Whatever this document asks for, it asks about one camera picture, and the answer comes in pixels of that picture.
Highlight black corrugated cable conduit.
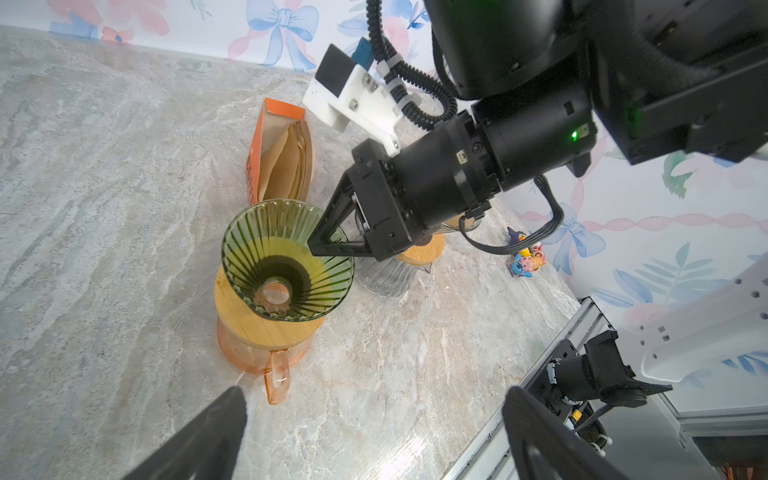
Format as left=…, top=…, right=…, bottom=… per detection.
left=365, top=0, right=460, bottom=132

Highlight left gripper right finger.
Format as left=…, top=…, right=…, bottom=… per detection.
left=502, top=387, right=626, bottom=479

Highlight orange glass carafe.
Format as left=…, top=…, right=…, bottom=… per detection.
left=216, top=320, right=314, bottom=405

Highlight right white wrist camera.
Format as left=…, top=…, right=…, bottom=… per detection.
left=302, top=44, right=404, bottom=157

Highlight wooden ring dripper holder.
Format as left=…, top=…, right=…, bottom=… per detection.
left=396, top=234, right=446, bottom=267

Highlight green glass dripper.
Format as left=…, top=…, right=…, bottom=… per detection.
left=221, top=199, right=355, bottom=322

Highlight grey glass carafe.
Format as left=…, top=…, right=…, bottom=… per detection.
left=354, top=252, right=432, bottom=297

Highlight orange coffee filter pack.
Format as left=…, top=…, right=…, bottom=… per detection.
left=245, top=98, right=314, bottom=204

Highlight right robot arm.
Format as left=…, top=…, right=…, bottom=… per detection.
left=304, top=1, right=767, bottom=261

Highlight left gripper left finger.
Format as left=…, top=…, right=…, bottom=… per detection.
left=125, top=386, right=248, bottom=479

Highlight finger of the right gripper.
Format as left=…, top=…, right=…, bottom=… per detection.
left=307, top=171, right=373, bottom=258

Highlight small colourful toy figures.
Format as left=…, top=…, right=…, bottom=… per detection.
left=507, top=227, right=547, bottom=278

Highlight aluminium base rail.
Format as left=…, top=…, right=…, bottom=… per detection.
left=442, top=297, right=767, bottom=479

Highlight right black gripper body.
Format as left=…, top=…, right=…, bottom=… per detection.
left=350, top=139, right=429, bottom=261

